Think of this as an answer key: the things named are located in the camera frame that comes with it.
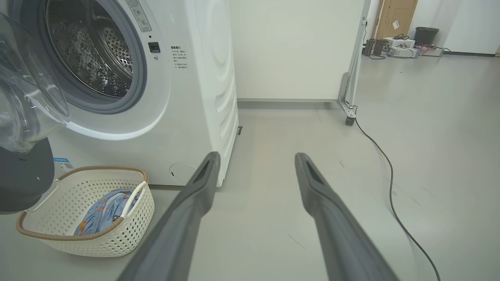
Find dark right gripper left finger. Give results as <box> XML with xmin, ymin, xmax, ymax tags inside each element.
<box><xmin>117</xmin><ymin>151</ymin><xmax>221</xmax><ymax>281</ymax></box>

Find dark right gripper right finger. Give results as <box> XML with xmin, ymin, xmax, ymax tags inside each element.
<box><xmin>295</xmin><ymin>152</ymin><xmax>399</xmax><ymax>281</ymax></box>

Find blue cartoon print top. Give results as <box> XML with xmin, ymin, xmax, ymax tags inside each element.
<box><xmin>98</xmin><ymin>189</ymin><xmax>140</xmax><ymax>213</ymax></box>

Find blue cartoon print pants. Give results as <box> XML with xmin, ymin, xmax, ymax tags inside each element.
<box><xmin>74</xmin><ymin>195</ymin><xmax>129</xmax><ymax>236</ymax></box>

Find washing machine door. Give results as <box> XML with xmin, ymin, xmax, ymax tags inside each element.
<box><xmin>0</xmin><ymin>12</ymin><xmax>70</xmax><ymax>214</ymax></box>

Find white front-load washing machine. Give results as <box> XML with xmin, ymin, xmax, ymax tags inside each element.
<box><xmin>0</xmin><ymin>0</ymin><xmax>239</xmax><ymax>187</ymax></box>

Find cream perforated laundry basket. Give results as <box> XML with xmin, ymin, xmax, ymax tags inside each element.
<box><xmin>16</xmin><ymin>166</ymin><xmax>155</xmax><ymax>258</ymax></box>

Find blue energy label sticker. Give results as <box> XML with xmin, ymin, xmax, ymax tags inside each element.
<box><xmin>53</xmin><ymin>157</ymin><xmax>75</xmax><ymax>173</ymax></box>

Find white rolling partition board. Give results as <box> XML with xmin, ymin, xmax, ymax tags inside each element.
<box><xmin>230</xmin><ymin>0</ymin><xmax>371</xmax><ymax>126</ymax></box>

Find grey electronic device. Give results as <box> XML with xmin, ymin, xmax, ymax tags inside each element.
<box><xmin>386</xmin><ymin>47</ymin><xmax>421</xmax><ymax>59</ymax></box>

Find white equipment box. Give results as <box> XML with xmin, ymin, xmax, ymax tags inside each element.
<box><xmin>384</xmin><ymin>37</ymin><xmax>416</xmax><ymax>48</ymax></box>

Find black trash bin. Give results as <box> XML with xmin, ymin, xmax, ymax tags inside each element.
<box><xmin>414</xmin><ymin>27</ymin><xmax>439</xmax><ymax>46</ymax></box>

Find black floor power cable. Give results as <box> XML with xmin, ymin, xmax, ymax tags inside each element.
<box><xmin>354</xmin><ymin>117</ymin><xmax>442</xmax><ymax>281</ymax></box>

